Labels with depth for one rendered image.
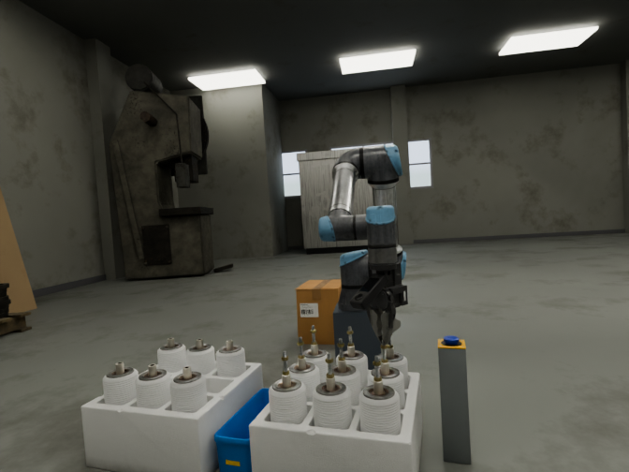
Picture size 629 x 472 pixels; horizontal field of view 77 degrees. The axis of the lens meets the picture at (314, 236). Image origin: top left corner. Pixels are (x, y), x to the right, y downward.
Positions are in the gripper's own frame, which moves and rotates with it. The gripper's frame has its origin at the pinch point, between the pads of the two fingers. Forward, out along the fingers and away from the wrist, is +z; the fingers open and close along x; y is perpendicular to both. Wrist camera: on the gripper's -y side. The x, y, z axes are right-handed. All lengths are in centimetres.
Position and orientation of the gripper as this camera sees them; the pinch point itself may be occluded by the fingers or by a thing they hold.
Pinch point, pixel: (381, 339)
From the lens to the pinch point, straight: 109.3
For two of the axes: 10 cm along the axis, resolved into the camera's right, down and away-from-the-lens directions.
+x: -6.1, 0.0, 7.9
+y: 7.9, -0.8, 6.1
